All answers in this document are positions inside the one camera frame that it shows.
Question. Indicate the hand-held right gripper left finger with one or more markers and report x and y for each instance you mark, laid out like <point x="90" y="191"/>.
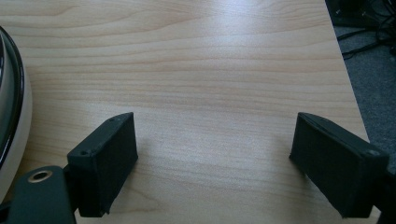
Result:
<point x="102" y="161"/>

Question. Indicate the white bowl with black rim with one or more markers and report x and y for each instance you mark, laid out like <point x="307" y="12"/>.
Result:
<point x="12" y="118"/>

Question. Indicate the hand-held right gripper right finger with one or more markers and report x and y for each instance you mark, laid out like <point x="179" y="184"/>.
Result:
<point x="336" y="165"/>

